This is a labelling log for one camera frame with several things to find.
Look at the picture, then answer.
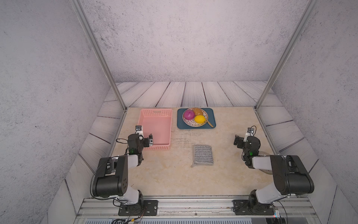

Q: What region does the grey striped dishcloth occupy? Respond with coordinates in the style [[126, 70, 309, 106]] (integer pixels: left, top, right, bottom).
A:
[[192, 145, 214, 167]]

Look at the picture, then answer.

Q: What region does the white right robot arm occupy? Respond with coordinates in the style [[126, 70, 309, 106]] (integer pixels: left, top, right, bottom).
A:
[[234, 135, 314, 208]]

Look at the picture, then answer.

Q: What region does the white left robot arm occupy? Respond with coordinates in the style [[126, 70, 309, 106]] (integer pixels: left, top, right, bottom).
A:
[[90, 133, 153, 208]]

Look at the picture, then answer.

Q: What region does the pink perforated plastic basket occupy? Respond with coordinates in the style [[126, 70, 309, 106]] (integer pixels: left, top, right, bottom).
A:
[[138, 108, 172, 150]]

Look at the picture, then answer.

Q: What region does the teal rectangular tray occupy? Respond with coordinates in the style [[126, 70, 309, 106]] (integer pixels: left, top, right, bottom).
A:
[[177, 108, 216, 130]]

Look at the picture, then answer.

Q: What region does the yellow lemon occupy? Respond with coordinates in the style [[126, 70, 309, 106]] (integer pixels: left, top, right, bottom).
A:
[[194, 115, 207, 124]]

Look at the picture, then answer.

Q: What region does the speckled white plate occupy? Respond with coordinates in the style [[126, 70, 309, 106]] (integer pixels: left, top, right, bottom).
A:
[[182, 108, 208, 127]]

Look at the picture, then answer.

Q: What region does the purple onion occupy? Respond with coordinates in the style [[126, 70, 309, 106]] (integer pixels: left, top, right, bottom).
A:
[[183, 109, 195, 120]]

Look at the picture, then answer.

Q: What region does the brown potato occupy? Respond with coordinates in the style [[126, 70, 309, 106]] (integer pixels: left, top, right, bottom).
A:
[[192, 108, 204, 116]]

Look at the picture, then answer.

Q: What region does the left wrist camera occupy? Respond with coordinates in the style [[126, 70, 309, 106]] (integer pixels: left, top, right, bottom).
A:
[[135, 125, 144, 137]]

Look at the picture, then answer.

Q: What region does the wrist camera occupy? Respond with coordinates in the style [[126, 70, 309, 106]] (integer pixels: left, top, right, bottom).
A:
[[135, 125, 144, 137], [243, 126, 256, 142]]

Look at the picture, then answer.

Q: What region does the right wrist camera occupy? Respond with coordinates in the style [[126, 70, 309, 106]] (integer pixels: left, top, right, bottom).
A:
[[243, 126, 256, 142]]

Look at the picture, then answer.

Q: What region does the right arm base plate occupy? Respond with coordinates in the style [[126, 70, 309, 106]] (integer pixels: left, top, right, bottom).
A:
[[232, 200, 276, 216]]

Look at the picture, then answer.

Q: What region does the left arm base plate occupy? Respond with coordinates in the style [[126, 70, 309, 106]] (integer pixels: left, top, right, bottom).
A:
[[118, 200, 158, 217]]

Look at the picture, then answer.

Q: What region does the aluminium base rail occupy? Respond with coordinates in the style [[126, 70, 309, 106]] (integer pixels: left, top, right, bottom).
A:
[[76, 196, 320, 224]]

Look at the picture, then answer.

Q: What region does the aluminium right frame post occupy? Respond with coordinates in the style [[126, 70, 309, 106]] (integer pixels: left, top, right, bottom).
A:
[[254, 0, 318, 112]]

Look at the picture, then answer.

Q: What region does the aluminium frame post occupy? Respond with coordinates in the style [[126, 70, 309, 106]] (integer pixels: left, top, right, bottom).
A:
[[71, 0, 127, 111], [254, 0, 318, 112]]

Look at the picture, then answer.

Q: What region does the aluminium left frame post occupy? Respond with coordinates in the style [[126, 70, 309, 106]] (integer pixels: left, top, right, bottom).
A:
[[71, 0, 127, 111]]

